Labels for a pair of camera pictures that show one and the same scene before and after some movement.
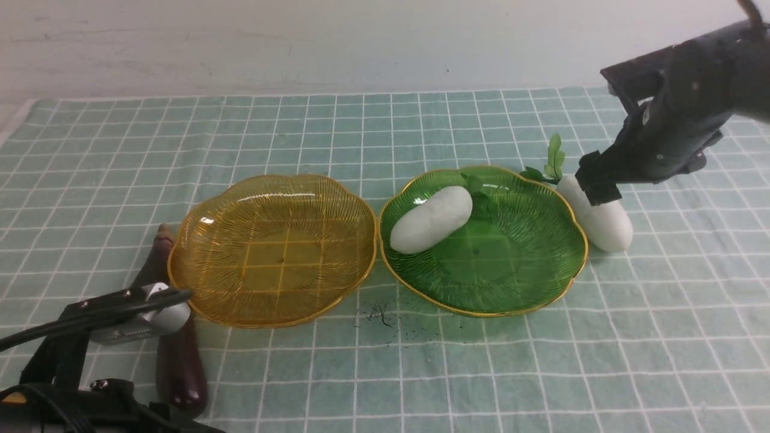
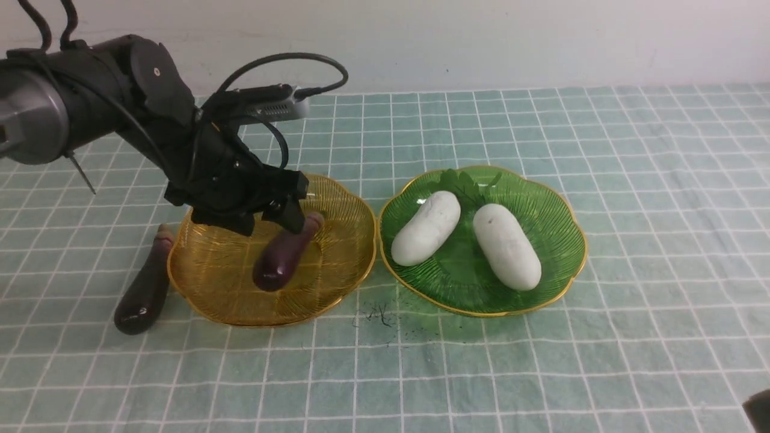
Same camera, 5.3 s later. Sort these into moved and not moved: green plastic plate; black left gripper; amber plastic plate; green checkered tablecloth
Moved: black left gripper
Not moved: amber plastic plate; green checkered tablecloth; green plastic plate
